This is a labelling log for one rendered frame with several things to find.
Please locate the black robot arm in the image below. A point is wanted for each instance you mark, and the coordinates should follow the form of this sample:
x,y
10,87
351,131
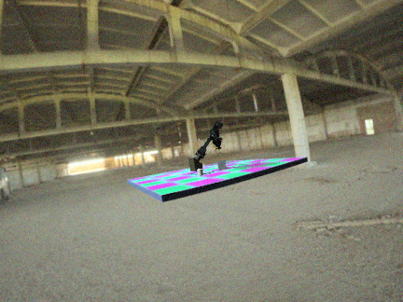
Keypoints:
x,y
201,152

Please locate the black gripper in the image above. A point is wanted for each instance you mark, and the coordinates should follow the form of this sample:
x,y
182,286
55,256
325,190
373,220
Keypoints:
x,y
217,141

